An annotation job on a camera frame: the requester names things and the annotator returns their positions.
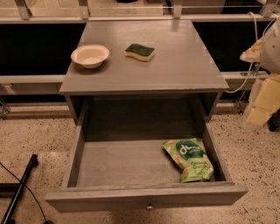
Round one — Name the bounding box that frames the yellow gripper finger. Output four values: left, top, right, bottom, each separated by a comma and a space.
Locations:
244, 74, 280, 126
240, 38, 263, 63

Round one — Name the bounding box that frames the green rice chip bag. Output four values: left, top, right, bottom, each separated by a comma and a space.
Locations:
163, 137, 214, 183

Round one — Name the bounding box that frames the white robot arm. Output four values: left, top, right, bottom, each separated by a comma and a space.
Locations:
240, 19, 280, 126

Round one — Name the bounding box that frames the grey open top drawer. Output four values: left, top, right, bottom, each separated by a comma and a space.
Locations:
45, 98, 248, 213

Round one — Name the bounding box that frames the metal drawer knob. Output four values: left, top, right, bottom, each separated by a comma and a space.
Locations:
145, 203, 154, 211

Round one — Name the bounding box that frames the green and yellow sponge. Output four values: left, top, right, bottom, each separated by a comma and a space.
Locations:
125, 44, 155, 62

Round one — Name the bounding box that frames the grey wooden cabinet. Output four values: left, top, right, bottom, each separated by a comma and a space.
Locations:
59, 19, 229, 126

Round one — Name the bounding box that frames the white round bowl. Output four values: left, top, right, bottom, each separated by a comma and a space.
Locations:
71, 45, 109, 69

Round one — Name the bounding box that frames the black stand leg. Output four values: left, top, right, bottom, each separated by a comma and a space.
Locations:
0, 154, 39, 224

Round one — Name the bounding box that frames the white cable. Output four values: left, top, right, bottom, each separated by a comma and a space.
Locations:
224, 11, 278, 95

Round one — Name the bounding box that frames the metal railing frame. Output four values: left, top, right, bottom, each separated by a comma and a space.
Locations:
0, 0, 280, 117

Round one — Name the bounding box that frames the black thin cable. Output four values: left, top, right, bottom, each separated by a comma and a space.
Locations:
0, 161, 55, 224

